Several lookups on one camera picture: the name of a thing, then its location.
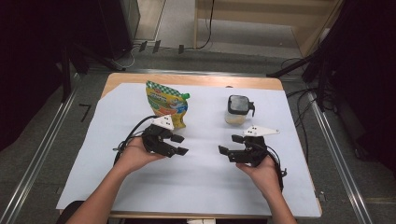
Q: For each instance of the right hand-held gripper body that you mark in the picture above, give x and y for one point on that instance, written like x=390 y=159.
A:
x=257 y=149

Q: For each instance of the person's left hand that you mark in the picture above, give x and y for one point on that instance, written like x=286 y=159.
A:
x=134 y=157

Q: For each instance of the black chair seat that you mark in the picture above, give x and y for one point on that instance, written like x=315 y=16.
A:
x=70 y=210

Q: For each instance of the white table mat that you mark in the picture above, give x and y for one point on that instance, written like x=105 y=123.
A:
x=202 y=186

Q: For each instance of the black tripod stand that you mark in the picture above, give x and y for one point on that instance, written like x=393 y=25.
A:
x=289 y=67

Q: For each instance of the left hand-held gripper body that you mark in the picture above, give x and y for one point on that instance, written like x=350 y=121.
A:
x=154 y=138

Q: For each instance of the black curtain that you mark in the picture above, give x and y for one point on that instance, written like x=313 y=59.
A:
x=367 y=62
x=31 y=46

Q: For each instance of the yellow refill pouch green cap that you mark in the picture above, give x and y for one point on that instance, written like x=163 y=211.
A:
x=165 y=102

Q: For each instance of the person's right hand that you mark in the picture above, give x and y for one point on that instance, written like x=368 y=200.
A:
x=264 y=177

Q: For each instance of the silver crosswise floor rail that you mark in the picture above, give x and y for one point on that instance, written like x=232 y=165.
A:
x=218 y=73

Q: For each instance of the light wooden frame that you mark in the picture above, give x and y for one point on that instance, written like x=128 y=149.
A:
x=195 y=25

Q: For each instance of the clear jar with black lid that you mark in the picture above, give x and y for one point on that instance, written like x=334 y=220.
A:
x=238 y=105

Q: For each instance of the black metal stand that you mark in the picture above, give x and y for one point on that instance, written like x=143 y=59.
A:
x=66 y=77

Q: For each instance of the small black floor marker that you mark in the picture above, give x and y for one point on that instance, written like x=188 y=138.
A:
x=156 y=46
x=143 y=46
x=181 y=49

